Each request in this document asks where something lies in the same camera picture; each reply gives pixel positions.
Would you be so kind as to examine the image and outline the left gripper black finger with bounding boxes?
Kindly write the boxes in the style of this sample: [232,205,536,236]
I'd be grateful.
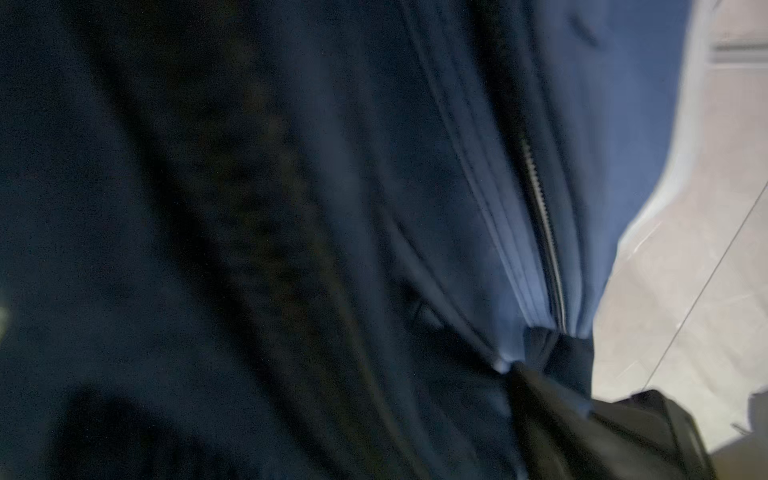
[506,362,717,479]

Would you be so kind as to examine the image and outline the navy blue student backpack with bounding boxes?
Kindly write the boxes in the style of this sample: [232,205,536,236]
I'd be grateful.
[1,1,693,479]

